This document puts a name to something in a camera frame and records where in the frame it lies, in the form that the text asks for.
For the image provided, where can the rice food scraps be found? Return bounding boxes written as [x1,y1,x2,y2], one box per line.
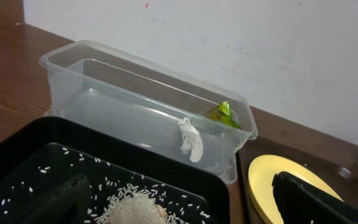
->
[0,146,213,224]

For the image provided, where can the clear plastic bin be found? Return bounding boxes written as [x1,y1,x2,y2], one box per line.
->
[40,40,258,184]

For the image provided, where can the yellow round plate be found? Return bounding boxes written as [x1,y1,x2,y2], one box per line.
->
[248,154,340,224]

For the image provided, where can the white tissue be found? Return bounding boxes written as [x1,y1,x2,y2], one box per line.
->
[178,118,203,163]

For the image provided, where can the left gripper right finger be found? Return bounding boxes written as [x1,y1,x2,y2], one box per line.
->
[272,172,358,224]

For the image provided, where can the black plastic tray bin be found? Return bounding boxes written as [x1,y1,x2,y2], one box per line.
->
[0,117,231,223]

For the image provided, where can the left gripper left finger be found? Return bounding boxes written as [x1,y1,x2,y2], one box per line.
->
[20,174,91,224]

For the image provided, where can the green snack wrapper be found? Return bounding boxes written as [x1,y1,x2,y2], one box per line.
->
[203,101,242,129]

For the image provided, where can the dark brown serving tray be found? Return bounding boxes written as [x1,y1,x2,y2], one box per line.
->
[237,138,358,223]

